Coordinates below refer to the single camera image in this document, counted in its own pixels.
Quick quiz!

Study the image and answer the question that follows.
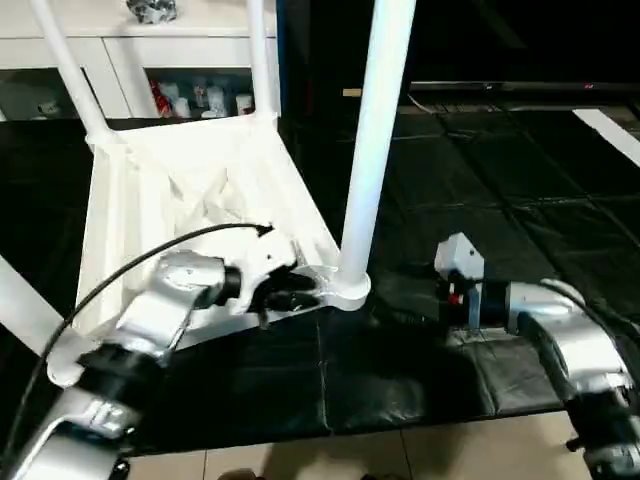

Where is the white plastic table top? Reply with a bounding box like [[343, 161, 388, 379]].
[[45, 108, 373, 389]]

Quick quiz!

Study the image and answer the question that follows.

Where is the white plastic table leg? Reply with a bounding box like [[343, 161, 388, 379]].
[[338, 0, 417, 291], [0, 255, 66, 356], [28, 0, 121, 151], [245, 0, 279, 126]]

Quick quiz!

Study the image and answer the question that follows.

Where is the black work mat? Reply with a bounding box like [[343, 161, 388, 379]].
[[0, 100, 640, 456]]

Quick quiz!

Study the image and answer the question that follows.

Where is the white bottle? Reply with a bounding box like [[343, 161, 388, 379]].
[[203, 84, 224, 116]]

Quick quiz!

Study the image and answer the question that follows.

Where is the red bottle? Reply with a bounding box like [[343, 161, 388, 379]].
[[153, 82, 172, 118]]

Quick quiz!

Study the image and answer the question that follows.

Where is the white glass door cabinet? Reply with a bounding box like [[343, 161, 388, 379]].
[[0, 0, 281, 121]]

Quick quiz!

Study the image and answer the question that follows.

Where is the grey metallic ornament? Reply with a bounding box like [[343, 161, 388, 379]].
[[128, 0, 179, 25]]

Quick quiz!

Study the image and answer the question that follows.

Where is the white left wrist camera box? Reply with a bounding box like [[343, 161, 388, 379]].
[[228, 228, 299, 316]]

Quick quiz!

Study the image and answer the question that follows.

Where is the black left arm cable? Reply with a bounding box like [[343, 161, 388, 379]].
[[0, 222, 273, 441]]

